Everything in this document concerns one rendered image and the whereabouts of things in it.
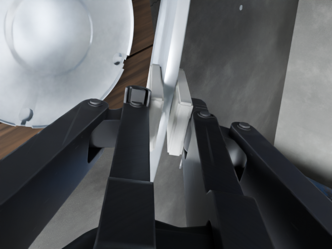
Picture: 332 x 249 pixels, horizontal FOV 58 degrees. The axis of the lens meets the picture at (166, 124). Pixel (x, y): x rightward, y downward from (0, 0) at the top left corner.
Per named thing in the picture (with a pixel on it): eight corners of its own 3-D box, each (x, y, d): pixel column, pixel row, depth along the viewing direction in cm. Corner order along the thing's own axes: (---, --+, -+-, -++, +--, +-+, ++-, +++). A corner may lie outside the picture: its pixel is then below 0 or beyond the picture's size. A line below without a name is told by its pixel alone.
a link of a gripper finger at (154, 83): (154, 152, 16) (140, 150, 16) (153, 104, 22) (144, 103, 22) (164, 100, 14) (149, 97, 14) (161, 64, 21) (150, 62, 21)
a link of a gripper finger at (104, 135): (141, 155, 14) (75, 146, 13) (144, 113, 18) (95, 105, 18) (146, 127, 13) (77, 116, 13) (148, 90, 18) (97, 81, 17)
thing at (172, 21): (157, 12, 48) (162, 13, 48) (130, 196, 42) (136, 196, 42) (206, -232, 20) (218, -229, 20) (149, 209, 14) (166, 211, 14)
